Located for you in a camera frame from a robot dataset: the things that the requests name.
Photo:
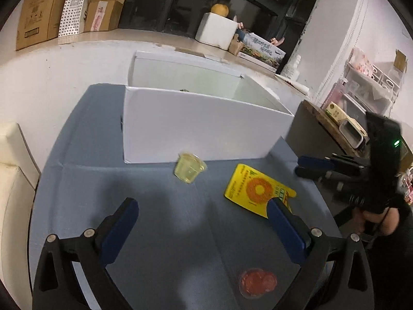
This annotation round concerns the blue-grey tablecloth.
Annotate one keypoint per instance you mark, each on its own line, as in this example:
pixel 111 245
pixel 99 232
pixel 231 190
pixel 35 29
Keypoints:
pixel 161 206

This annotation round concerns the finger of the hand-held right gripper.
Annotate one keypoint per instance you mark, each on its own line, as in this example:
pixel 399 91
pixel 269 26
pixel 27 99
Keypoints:
pixel 314 162
pixel 311 172

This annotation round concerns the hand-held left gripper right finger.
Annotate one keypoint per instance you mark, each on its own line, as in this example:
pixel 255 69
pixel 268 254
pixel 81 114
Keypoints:
pixel 287 232

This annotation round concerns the red jelly cup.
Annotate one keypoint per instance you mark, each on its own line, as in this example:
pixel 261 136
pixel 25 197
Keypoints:
pixel 258 283

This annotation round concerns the white foam box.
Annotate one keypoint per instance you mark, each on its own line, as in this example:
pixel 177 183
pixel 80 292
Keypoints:
pixel 214 30

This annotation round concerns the person's right forearm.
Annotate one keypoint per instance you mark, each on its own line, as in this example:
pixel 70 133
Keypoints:
pixel 393 264

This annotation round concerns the pale yellow jelly cup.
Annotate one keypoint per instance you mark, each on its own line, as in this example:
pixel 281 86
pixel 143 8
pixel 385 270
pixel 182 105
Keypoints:
pixel 188 169

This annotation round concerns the yellow tissue pack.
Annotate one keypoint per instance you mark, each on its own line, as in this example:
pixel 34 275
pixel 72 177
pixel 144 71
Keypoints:
pixel 334 112

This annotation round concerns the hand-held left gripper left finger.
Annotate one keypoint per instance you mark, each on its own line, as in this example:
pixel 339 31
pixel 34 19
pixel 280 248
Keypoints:
pixel 117 232

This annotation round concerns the cream leather sofa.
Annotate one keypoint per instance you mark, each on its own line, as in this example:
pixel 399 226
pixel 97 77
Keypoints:
pixel 13 184

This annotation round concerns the small open cardboard box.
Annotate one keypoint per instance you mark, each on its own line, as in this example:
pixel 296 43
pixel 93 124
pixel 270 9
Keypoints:
pixel 103 14

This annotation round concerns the person's right hand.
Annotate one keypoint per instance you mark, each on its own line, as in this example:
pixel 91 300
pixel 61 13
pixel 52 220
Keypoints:
pixel 388 222

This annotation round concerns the dark wooden side table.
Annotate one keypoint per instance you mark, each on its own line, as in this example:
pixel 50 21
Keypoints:
pixel 306 126

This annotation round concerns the large brown cardboard box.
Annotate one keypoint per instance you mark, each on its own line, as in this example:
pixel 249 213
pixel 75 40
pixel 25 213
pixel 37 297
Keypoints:
pixel 38 13

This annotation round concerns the white dotted strip board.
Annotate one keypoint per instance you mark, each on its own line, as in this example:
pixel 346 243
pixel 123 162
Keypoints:
pixel 74 6

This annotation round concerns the orange round fruit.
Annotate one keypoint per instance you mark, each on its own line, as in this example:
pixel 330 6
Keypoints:
pixel 220 9

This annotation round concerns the white cardboard box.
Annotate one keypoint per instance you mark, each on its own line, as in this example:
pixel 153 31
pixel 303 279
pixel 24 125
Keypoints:
pixel 193 126

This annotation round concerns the white plastic bottle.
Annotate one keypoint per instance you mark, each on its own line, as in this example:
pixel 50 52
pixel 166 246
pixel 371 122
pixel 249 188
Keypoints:
pixel 290 67

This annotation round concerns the small brown carton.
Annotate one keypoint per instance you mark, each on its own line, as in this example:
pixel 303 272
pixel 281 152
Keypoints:
pixel 400 59

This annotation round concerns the printed landscape carton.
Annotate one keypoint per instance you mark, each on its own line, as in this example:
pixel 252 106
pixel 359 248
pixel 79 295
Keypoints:
pixel 263 50

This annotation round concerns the white rounded container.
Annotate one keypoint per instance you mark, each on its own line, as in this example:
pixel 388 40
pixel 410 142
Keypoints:
pixel 353 134

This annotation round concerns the yellow snack packet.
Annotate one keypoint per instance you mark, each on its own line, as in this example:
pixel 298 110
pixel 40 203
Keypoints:
pixel 255 190

